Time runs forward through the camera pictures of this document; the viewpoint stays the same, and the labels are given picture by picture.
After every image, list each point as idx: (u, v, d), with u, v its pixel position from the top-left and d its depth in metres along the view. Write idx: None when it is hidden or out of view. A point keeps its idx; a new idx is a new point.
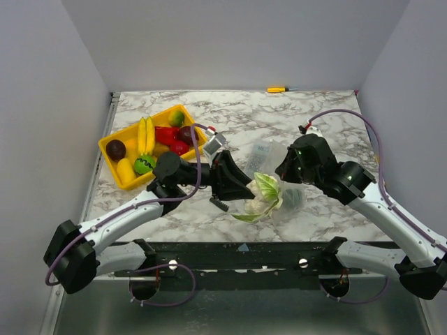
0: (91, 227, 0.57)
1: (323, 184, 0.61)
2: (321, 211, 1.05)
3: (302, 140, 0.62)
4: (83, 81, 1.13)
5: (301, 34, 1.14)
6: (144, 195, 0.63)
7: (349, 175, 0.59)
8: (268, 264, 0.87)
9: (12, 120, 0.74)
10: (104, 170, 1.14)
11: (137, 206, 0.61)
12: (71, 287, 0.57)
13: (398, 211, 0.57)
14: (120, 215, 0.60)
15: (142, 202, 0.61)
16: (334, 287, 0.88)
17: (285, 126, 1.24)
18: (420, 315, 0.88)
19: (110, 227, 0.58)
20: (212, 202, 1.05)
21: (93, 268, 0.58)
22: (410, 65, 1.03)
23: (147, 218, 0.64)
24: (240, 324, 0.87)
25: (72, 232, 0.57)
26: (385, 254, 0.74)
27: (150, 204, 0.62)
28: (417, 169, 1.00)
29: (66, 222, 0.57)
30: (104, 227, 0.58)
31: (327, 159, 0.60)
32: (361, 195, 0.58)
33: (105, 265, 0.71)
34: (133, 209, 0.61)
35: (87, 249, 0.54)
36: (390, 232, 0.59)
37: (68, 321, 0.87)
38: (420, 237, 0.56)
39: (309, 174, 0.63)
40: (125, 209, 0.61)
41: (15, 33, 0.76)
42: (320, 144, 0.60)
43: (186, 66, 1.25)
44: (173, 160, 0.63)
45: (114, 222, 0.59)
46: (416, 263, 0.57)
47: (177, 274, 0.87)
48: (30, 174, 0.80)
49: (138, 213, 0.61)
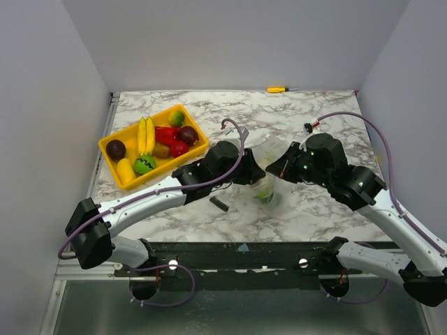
0: (110, 208, 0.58)
1: (332, 188, 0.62)
2: (321, 211, 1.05)
3: (315, 142, 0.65)
4: (83, 81, 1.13)
5: (301, 33, 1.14)
6: (167, 182, 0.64)
7: (360, 181, 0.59)
8: (267, 264, 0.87)
9: (12, 120, 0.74)
10: (104, 170, 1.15)
11: (158, 192, 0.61)
12: (86, 263, 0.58)
13: (408, 220, 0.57)
14: (141, 199, 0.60)
15: (165, 189, 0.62)
16: (334, 287, 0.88)
17: (285, 126, 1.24)
18: (420, 315, 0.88)
19: (128, 211, 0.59)
20: (212, 202, 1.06)
21: (110, 249, 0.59)
22: (410, 64, 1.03)
23: (170, 204, 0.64)
24: (239, 324, 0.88)
25: (91, 209, 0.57)
26: (388, 259, 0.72)
27: (172, 192, 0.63)
28: (415, 169, 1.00)
29: (86, 199, 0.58)
30: (122, 210, 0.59)
31: (339, 162, 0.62)
32: (372, 202, 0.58)
33: (118, 251, 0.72)
34: (154, 194, 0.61)
35: (103, 230, 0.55)
36: (399, 241, 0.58)
37: (69, 321, 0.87)
38: (429, 247, 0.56)
39: (320, 177, 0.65)
40: (147, 192, 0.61)
41: (14, 34, 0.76)
42: (336, 147, 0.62)
43: (187, 66, 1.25)
44: (229, 149, 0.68)
45: (133, 205, 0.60)
46: (424, 272, 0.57)
47: (177, 274, 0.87)
48: (29, 174, 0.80)
49: (159, 199, 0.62)
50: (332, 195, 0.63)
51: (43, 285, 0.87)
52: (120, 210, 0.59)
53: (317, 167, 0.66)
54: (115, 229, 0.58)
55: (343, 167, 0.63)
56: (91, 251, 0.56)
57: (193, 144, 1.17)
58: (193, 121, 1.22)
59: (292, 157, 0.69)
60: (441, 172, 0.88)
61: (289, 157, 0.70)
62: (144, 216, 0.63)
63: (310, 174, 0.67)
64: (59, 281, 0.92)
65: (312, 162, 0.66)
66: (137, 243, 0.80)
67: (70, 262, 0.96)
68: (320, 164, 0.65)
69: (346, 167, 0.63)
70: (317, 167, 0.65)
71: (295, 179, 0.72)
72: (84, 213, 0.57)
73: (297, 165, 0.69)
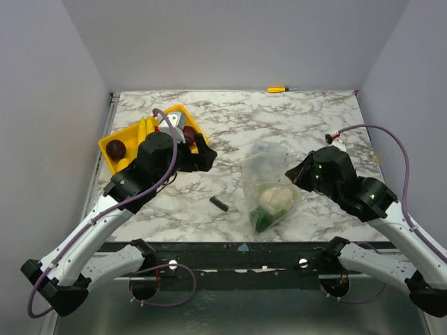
0: (49, 264, 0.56)
1: (343, 201, 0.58)
2: (321, 211, 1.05)
3: (323, 154, 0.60)
4: (82, 80, 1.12)
5: (301, 33, 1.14)
6: (102, 206, 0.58)
7: (371, 193, 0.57)
8: (268, 264, 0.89)
9: (12, 118, 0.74)
10: (104, 170, 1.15)
11: (93, 222, 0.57)
12: (64, 313, 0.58)
13: (419, 234, 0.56)
14: (79, 240, 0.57)
15: (98, 216, 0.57)
16: (334, 287, 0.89)
17: (285, 126, 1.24)
18: (420, 314, 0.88)
19: (70, 257, 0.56)
20: (212, 202, 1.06)
21: (79, 292, 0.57)
22: (410, 63, 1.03)
23: (117, 224, 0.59)
24: (239, 324, 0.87)
25: (33, 273, 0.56)
26: (394, 266, 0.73)
27: (110, 214, 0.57)
28: (414, 169, 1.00)
29: (26, 264, 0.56)
30: (64, 259, 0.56)
31: (348, 175, 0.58)
32: (383, 215, 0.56)
33: (100, 278, 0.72)
34: (91, 225, 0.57)
35: (52, 289, 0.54)
36: (408, 253, 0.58)
37: (68, 322, 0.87)
38: (439, 260, 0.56)
39: (327, 188, 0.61)
40: (83, 228, 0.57)
41: (14, 35, 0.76)
42: (344, 159, 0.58)
43: (186, 65, 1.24)
44: (166, 138, 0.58)
45: (75, 248, 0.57)
46: (431, 284, 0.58)
47: (177, 274, 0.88)
48: (29, 174, 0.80)
49: (98, 228, 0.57)
50: (340, 206, 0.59)
51: None
52: (63, 259, 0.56)
53: (326, 181, 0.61)
54: (68, 277, 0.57)
55: (353, 179, 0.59)
56: (55, 308, 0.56)
57: None
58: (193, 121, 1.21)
59: (306, 165, 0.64)
60: (441, 172, 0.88)
61: (304, 164, 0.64)
62: (96, 250, 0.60)
63: (319, 184, 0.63)
64: None
65: (320, 174, 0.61)
66: (124, 252, 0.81)
67: None
68: (328, 176, 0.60)
69: (355, 177, 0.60)
70: (325, 179, 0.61)
71: (308, 187, 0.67)
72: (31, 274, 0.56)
73: (311, 173, 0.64)
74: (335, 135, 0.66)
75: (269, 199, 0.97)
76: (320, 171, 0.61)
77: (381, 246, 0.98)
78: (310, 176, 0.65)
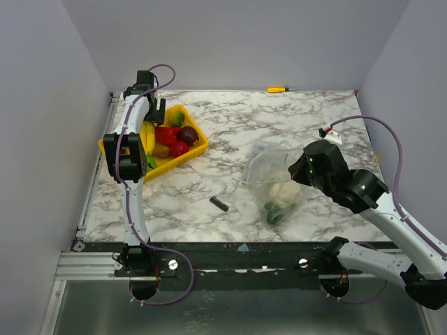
0: (122, 127, 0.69)
1: (334, 192, 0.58)
2: (321, 211, 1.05)
3: (313, 148, 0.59)
4: (82, 81, 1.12)
5: (301, 33, 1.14)
6: (130, 98, 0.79)
7: (362, 184, 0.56)
8: (267, 264, 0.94)
9: (12, 118, 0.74)
10: (104, 170, 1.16)
11: (134, 103, 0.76)
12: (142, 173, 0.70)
13: (411, 223, 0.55)
14: (130, 113, 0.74)
15: (134, 100, 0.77)
16: (334, 287, 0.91)
17: (285, 126, 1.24)
18: (419, 310, 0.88)
19: (133, 121, 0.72)
20: (212, 202, 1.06)
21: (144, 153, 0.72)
22: (410, 63, 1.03)
23: (142, 112, 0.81)
24: (240, 324, 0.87)
25: (114, 137, 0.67)
26: (390, 261, 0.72)
27: (140, 100, 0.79)
28: (413, 168, 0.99)
29: (106, 136, 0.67)
30: (129, 123, 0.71)
31: (339, 167, 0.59)
32: (374, 205, 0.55)
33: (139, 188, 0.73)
34: (133, 106, 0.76)
35: (133, 136, 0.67)
36: (401, 244, 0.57)
37: (68, 322, 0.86)
38: (431, 250, 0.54)
39: (320, 181, 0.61)
40: (128, 109, 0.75)
41: (14, 34, 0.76)
42: (334, 152, 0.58)
43: (186, 65, 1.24)
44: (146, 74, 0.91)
45: (131, 117, 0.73)
46: (426, 275, 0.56)
47: (177, 274, 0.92)
48: (28, 174, 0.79)
49: (137, 107, 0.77)
50: (333, 199, 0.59)
51: (43, 285, 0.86)
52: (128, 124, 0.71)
53: (318, 173, 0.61)
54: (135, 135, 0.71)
55: (344, 171, 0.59)
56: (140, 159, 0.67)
57: (193, 144, 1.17)
58: (193, 121, 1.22)
59: (302, 161, 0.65)
60: (440, 172, 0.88)
61: (300, 159, 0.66)
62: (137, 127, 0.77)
63: (313, 178, 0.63)
64: (59, 281, 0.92)
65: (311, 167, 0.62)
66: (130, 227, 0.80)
67: (70, 262, 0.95)
68: (320, 167, 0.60)
69: (347, 169, 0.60)
70: (317, 172, 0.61)
71: (305, 180, 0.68)
72: (108, 144, 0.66)
73: (306, 168, 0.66)
74: (327, 129, 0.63)
75: (277, 192, 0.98)
76: (311, 163, 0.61)
77: (380, 246, 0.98)
78: (306, 172, 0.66)
